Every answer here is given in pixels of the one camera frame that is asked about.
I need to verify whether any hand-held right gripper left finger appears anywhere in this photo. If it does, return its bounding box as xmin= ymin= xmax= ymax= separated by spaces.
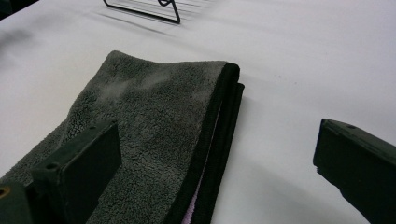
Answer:
xmin=30 ymin=120 xmax=123 ymax=224

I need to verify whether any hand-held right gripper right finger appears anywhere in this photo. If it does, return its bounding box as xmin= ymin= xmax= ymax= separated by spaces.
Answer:
xmin=312 ymin=118 xmax=396 ymax=224

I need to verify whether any black wire rack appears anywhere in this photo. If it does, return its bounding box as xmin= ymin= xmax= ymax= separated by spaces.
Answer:
xmin=102 ymin=0 xmax=206 ymax=25

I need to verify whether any grey microfibre towel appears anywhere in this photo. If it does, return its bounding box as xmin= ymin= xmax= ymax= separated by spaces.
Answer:
xmin=0 ymin=49 xmax=246 ymax=224

